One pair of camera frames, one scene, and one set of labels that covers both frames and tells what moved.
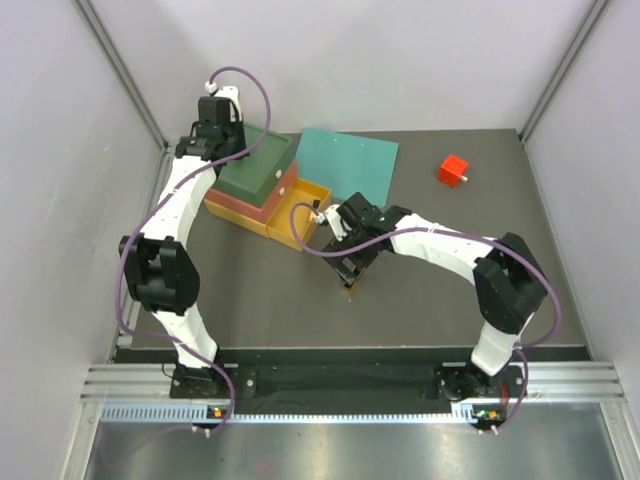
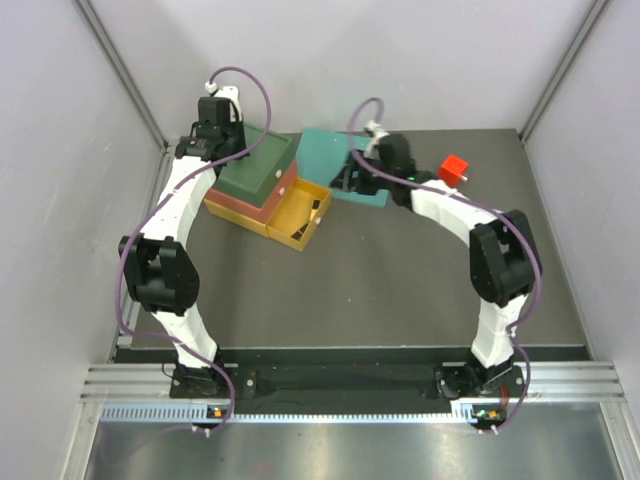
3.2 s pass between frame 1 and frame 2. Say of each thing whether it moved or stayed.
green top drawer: stayed
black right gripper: moved
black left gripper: stayed
